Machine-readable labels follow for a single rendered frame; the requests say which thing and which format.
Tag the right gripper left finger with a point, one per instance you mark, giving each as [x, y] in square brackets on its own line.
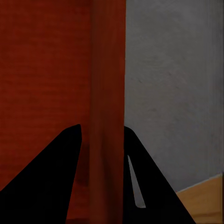
[40, 193]

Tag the storage box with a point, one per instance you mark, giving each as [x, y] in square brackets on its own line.
[62, 63]

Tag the door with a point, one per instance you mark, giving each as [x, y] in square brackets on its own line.
[205, 202]

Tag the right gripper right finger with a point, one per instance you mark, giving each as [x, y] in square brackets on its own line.
[162, 204]

